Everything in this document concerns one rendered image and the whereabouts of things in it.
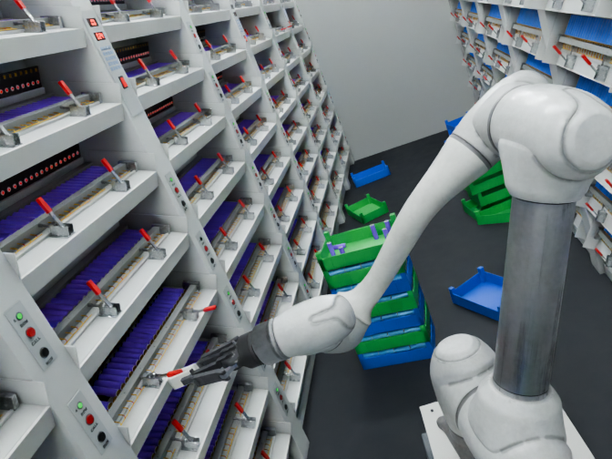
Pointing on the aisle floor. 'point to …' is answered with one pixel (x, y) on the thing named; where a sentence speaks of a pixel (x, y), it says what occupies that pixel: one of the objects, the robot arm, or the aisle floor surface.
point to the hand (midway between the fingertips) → (185, 376)
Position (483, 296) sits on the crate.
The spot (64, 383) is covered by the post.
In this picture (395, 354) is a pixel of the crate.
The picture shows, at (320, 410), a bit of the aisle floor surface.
